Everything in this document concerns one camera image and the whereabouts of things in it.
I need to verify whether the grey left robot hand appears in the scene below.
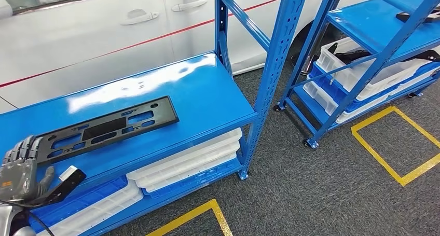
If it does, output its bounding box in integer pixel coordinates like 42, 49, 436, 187
0, 134, 56, 207

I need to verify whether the black plastic frame part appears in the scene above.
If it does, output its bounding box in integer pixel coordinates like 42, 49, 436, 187
34, 95, 180, 166

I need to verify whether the blue metal shelf rack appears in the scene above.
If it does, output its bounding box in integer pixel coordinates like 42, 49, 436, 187
0, 0, 311, 236

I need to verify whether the blue wheeled shelf rack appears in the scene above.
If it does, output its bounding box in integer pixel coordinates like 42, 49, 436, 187
273, 0, 440, 150

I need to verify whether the white plastic bin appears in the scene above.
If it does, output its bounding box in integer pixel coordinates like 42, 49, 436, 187
36, 181, 144, 236
126, 127, 243, 182
144, 151, 239, 194
302, 69, 440, 124
315, 36, 440, 102
135, 140, 241, 189

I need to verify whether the white car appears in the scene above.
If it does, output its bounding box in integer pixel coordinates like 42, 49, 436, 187
0, 0, 393, 114

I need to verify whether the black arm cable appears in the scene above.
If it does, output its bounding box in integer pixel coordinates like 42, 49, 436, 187
0, 200, 56, 236

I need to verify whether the white car door handle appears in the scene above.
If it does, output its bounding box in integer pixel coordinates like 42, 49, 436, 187
120, 9, 160, 26
171, 0, 208, 12

